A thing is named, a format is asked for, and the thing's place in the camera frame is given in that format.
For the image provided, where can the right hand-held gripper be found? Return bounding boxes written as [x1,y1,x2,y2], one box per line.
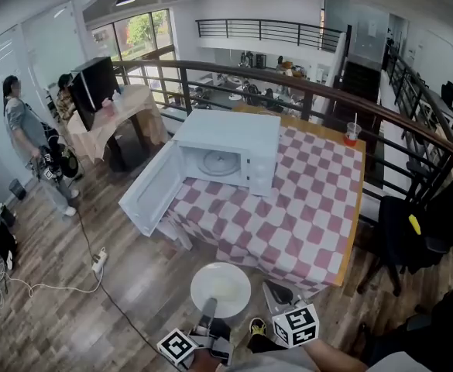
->
[263,281,320,349]

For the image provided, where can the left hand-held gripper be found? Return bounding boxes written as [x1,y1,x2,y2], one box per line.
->
[156,297,235,367]

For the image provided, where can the white round plate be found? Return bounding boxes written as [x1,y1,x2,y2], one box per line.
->
[190,261,252,320]

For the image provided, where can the white microwave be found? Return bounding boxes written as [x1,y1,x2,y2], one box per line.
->
[118,108,282,238]

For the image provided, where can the person's left forearm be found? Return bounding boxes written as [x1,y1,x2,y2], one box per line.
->
[190,350,227,372]

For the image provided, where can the person's right forearm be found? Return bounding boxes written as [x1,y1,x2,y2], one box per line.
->
[301,339,366,372]

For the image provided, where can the person's yellow black shoe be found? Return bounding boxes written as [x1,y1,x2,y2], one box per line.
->
[248,316,268,337]

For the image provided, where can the person's black trouser leg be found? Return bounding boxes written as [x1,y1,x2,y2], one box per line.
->
[246,333,289,354]

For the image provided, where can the person's grey shirt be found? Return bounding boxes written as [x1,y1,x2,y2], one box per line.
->
[225,347,434,372]

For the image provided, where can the red white checkered tablecloth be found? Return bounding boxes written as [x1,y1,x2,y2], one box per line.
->
[167,125,365,298]

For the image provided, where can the white power strip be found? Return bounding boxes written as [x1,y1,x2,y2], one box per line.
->
[91,247,108,274]

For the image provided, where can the black office chair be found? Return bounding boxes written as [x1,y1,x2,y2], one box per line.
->
[361,273,453,367]
[357,157,453,298]

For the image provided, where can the wooden table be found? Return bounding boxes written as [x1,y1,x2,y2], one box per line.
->
[232,102,366,288]

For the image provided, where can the plastic cup with red drink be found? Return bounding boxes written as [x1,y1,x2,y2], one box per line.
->
[343,112,362,146]

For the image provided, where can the black table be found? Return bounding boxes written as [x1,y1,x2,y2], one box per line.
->
[105,112,149,172]

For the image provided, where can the dark curved railing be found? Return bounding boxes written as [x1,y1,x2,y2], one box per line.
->
[112,58,453,224]

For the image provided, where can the beige cloth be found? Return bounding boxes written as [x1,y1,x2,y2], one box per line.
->
[66,84,169,162]

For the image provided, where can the small black trash bin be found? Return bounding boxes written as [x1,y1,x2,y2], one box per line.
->
[9,178,27,201]

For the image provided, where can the dark staircase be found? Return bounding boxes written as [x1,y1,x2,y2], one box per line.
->
[332,60,384,131]

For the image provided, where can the white kitchen counter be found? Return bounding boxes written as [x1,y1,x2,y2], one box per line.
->
[214,48,328,83]

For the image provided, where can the black mezzanine railing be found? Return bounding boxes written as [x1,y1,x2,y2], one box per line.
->
[386,43,453,154]

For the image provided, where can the black balcony railing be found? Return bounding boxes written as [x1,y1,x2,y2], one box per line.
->
[194,18,345,53]

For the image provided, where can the large window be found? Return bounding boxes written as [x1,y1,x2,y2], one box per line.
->
[90,9,175,61]

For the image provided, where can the frosted glass door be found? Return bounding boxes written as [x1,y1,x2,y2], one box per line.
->
[20,0,86,92]

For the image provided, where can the black floor cable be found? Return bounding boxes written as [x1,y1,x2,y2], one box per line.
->
[73,205,184,371]

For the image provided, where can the white floor cable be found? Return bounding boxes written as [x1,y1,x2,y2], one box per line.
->
[0,261,105,332]

